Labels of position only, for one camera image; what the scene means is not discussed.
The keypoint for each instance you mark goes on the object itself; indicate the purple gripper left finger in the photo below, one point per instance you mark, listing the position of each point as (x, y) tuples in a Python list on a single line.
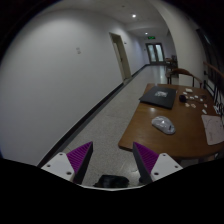
[(71, 166)]

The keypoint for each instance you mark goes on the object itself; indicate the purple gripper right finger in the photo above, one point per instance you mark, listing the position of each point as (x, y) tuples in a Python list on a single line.
[(153, 166)]

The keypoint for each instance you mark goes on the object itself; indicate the white computer mouse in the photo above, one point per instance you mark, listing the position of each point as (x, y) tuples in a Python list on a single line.
[(164, 125)]

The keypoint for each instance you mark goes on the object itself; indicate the white paper sheet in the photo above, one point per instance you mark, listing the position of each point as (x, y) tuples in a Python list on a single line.
[(214, 129)]

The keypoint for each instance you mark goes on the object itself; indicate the small black round object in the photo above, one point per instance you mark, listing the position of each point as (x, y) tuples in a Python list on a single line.
[(182, 98)]

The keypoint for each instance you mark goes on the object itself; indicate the double glass exit door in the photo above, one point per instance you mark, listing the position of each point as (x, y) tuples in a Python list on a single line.
[(155, 53)]

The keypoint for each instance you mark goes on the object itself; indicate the beige side door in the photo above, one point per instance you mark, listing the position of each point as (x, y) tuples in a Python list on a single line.
[(121, 56)]

